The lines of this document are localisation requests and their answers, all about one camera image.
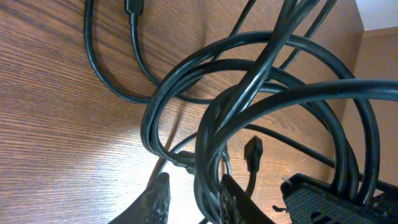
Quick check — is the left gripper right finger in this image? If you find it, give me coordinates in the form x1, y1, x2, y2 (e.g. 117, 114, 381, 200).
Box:
219, 174, 274, 224

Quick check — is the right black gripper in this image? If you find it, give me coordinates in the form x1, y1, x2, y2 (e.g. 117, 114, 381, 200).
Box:
280, 174, 397, 223

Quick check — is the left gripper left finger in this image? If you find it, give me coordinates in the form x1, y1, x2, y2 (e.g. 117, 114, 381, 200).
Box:
109, 172, 171, 224

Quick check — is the thin black usb cable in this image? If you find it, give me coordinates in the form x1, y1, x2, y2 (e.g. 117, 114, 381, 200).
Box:
83, 0, 398, 194

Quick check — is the thick black cable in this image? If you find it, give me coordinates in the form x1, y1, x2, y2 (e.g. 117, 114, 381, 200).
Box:
140, 0, 398, 224

